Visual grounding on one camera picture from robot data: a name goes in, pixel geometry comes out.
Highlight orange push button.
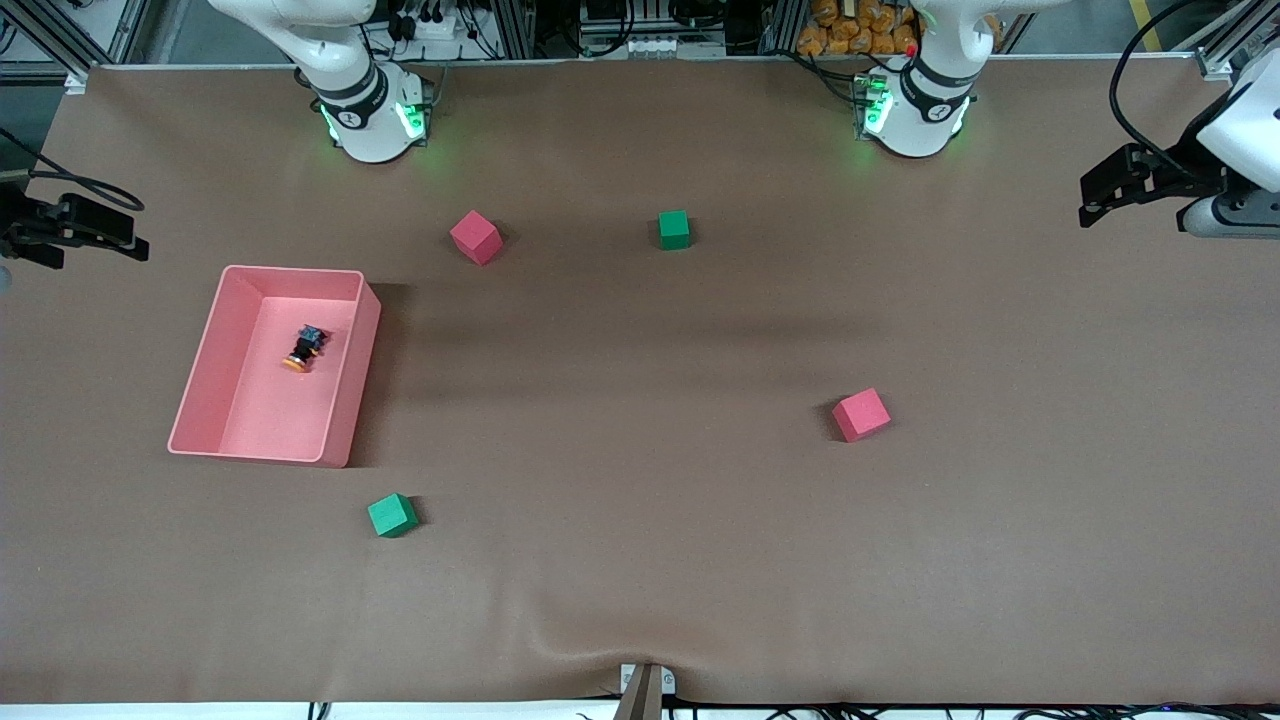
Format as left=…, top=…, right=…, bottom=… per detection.
left=283, top=323, right=331, bottom=374

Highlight pink plastic bin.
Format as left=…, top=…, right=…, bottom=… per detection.
left=167, top=265, right=383, bottom=469

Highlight bag of orange items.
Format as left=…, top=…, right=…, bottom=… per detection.
left=797, top=0, right=921, bottom=57

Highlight pink foam cube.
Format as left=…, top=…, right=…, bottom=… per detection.
left=449, top=210, right=504, bottom=267
left=832, top=388, right=892, bottom=443

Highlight white power strip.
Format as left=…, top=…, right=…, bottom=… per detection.
left=395, top=0, right=463, bottom=41

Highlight brown table mat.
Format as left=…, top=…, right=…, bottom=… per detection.
left=0, top=55, right=1280, bottom=706

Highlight metal table clamp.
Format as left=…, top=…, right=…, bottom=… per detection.
left=620, top=662, right=677, bottom=720

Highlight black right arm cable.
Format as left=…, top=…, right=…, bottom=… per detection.
left=0, top=128, right=148, bottom=213

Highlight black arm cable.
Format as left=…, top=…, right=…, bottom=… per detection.
left=0, top=128, right=148, bottom=213
left=1108, top=0, right=1216, bottom=186

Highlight aluminium frame profile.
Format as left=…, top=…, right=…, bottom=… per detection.
left=1195, top=0, right=1280, bottom=81
left=0, top=0, right=151, bottom=93

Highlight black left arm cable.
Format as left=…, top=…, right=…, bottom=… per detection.
left=1108, top=0, right=1216, bottom=186

